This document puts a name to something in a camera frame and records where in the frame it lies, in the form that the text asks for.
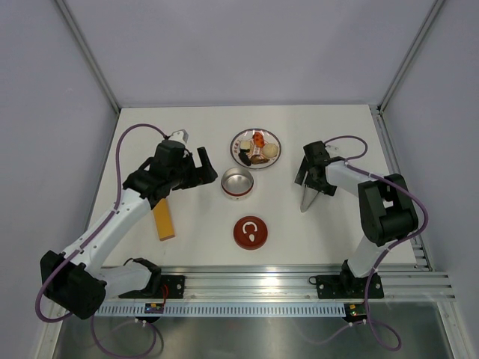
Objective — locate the aluminium front rail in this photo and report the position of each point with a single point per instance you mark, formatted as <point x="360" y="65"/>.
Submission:
<point x="292" y="284"/>

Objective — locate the round white bun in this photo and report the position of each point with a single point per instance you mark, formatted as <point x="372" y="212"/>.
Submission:
<point x="270" y="150"/>

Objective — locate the orange carrot piece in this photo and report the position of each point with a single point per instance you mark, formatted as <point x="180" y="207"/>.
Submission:
<point x="258" y="139"/>

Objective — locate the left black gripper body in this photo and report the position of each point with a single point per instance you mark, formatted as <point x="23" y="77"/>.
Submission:
<point x="186" y="176"/>

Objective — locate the perforated cable tray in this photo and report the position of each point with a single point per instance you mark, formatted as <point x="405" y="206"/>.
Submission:
<point x="218" y="309"/>

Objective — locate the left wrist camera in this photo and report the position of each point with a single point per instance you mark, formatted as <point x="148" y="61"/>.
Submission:
<point x="180" y="136"/>

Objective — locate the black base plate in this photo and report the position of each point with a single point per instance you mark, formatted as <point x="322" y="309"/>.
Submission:
<point x="172" y="287"/>
<point x="334" y="287"/>

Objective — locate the metal food tongs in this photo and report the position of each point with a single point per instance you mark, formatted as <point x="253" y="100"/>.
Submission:
<point x="308" y="197"/>

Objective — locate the left aluminium frame post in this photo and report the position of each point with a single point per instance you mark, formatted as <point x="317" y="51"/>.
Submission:
<point x="87" y="54"/>

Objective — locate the black seaweed piece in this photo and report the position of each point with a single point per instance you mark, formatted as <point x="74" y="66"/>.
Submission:
<point x="245" y="159"/>

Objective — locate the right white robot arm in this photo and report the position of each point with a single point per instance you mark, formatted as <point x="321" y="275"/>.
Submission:
<point x="387" y="216"/>

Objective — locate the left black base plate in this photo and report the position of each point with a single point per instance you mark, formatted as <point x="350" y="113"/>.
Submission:
<point x="172" y="287"/>

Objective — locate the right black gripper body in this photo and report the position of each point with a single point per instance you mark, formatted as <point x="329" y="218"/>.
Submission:
<point x="329" y="189"/>

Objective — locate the white tofu cube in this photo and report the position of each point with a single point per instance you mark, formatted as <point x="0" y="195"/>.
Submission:
<point x="245" y="146"/>

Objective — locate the steel lunch box bowl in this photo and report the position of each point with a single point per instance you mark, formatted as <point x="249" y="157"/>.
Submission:
<point x="237" y="183"/>

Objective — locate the white patterned plate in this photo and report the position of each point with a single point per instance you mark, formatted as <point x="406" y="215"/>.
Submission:
<point x="246" y="135"/>

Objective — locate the aluminium frame post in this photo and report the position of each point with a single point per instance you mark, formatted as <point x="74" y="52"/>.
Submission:
<point x="411" y="53"/>
<point x="87" y="54"/>

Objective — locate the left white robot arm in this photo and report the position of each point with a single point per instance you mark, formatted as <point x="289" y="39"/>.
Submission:
<point x="75" y="278"/>

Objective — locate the yellow wooden block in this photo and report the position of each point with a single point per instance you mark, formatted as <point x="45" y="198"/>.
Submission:
<point x="163" y="221"/>

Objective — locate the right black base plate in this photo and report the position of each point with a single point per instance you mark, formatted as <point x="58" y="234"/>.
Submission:
<point x="334" y="287"/>

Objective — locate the red lunch box lid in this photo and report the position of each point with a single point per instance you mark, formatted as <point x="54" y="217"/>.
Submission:
<point x="250" y="233"/>

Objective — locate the brown fried food piece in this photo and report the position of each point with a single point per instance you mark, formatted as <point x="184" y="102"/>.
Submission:
<point x="258" y="160"/>

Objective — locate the right aluminium frame post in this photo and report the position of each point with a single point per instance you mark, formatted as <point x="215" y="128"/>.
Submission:
<point x="411" y="53"/>

